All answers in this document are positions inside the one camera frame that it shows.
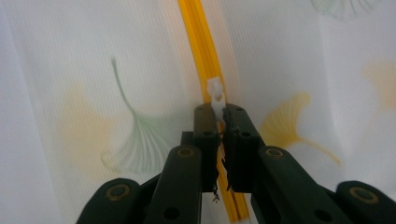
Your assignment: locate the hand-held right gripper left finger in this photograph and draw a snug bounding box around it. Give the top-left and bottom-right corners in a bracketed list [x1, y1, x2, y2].
[143, 103, 222, 224]

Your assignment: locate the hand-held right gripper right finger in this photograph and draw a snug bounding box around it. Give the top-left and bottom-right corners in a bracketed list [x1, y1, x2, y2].
[221, 103, 354, 224]

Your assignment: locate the white zipper pull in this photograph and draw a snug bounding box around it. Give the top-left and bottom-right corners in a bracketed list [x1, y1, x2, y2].
[206, 77, 226, 121]

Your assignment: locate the white mesh leaf-print laundry bag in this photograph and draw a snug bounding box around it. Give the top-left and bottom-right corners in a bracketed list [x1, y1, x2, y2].
[3, 0, 396, 224]

